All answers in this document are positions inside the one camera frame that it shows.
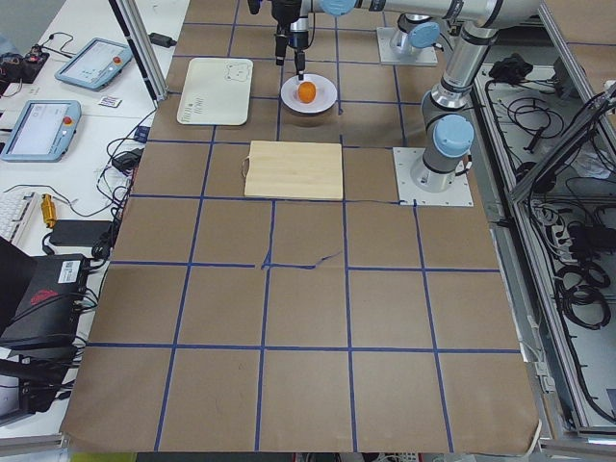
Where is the white round plate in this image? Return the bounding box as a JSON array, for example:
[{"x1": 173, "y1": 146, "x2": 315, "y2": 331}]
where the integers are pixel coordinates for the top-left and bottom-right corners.
[{"x1": 280, "y1": 74, "x2": 337, "y2": 115}]

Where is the upper teach pendant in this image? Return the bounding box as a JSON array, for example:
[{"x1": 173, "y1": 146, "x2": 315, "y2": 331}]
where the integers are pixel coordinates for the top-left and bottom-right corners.
[{"x1": 55, "y1": 38, "x2": 133, "y2": 90}]

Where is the orange fruit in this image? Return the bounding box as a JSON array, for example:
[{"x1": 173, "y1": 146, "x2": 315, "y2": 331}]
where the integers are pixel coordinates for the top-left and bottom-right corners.
[{"x1": 296, "y1": 81, "x2": 318, "y2": 104}]

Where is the bamboo cutting board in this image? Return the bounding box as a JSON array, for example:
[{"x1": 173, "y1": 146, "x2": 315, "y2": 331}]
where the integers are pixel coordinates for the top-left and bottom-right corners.
[{"x1": 244, "y1": 141, "x2": 344, "y2": 200}]

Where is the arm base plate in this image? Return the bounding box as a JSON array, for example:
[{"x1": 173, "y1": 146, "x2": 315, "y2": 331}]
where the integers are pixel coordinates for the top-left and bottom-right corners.
[
  {"x1": 376, "y1": 27, "x2": 438, "y2": 67},
  {"x1": 393, "y1": 147, "x2": 474, "y2": 207}
]

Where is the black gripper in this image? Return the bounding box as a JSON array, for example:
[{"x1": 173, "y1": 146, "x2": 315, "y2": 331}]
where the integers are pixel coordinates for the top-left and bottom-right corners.
[{"x1": 269, "y1": 0, "x2": 316, "y2": 80}]

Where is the yellow metal tool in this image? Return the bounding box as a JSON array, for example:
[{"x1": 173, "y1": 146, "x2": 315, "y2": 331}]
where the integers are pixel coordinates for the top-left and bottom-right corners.
[{"x1": 40, "y1": 193, "x2": 57, "y2": 229}]

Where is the black flat power brick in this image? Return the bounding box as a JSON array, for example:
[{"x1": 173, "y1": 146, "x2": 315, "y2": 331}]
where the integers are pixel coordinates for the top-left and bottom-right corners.
[{"x1": 49, "y1": 219, "x2": 112, "y2": 247}]

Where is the lower teach pendant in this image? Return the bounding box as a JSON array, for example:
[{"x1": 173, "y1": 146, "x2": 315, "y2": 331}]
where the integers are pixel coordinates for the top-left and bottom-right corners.
[{"x1": 1, "y1": 100, "x2": 82, "y2": 163}]

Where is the small printed card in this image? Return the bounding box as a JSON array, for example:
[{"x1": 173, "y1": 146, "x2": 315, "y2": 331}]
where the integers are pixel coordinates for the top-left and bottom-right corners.
[{"x1": 98, "y1": 95, "x2": 122, "y2": 109}]

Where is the teach pendant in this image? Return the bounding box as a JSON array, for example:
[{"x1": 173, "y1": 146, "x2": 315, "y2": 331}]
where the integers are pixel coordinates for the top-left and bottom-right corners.
[
  {"x1": 1, "y1": 100, "x2": 82, "y2": 163},
  {"x1": 55, "y1": 38, "x2": 133, "y2": 90}
]

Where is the cream bear tray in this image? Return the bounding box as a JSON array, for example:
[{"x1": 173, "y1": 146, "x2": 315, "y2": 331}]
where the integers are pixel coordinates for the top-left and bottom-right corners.
[{"x1": 176, "y1": 58, "x2": 253, "y2": 126}]

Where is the aluminium frame post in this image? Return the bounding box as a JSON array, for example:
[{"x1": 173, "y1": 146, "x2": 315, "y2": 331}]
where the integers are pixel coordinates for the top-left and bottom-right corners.
[{"x1": 108, "y1": 0, "x2": 167, "y2": 103}]

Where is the coiled black cable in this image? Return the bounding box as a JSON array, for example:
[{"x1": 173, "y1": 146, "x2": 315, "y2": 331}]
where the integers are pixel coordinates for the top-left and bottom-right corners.
[{"x1": 552, "y1": 264, "x2": 613, "y2": 331}]

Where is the black laptop computer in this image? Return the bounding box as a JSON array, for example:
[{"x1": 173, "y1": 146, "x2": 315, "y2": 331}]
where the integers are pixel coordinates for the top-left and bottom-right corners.
[{"x1": 1, "y1": 240, "x2": 90, "y2": 356}]

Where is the white keyboard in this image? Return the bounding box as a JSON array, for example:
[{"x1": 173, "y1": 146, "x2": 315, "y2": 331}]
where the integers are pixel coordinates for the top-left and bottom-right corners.
[{"x1": 1, "y1": 191, "x2": 40, "y2": 246}]

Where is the black power adapter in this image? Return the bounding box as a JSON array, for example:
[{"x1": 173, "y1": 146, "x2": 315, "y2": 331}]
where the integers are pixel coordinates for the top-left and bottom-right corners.
[{"x1": 148, "y1": 33, "x2": 177, "y2": 48}]

